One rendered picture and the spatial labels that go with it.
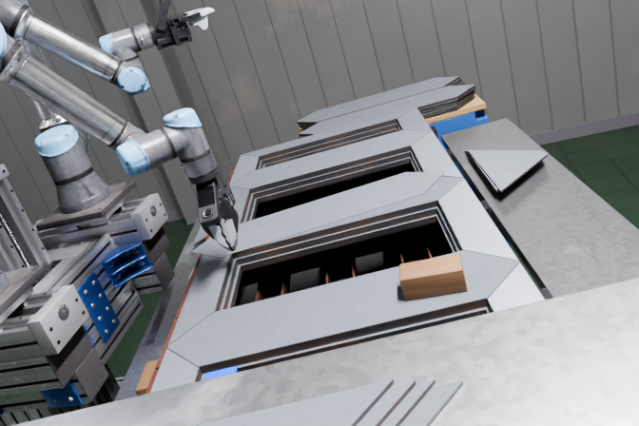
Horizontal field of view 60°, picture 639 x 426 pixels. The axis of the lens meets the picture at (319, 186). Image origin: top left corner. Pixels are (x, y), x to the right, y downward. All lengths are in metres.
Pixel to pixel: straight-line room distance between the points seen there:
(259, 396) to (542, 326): 0.35
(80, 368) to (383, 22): 2.81
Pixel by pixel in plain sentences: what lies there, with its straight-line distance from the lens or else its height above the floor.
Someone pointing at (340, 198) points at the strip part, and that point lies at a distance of 1.61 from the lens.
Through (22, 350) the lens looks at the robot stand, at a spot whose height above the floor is 0.93.
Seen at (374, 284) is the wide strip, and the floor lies 0.87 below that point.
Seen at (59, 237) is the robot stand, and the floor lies 0.97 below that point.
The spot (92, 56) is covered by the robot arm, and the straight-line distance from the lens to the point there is 1.72.
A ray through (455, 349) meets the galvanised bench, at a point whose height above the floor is 1.05.
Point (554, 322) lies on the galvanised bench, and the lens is 0.73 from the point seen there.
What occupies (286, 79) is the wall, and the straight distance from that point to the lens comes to 3.81.
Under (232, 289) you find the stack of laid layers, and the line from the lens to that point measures 1.42.
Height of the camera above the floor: 1.51
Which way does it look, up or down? 22 degrees down
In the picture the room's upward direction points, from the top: 17 degrees counter-clockwise
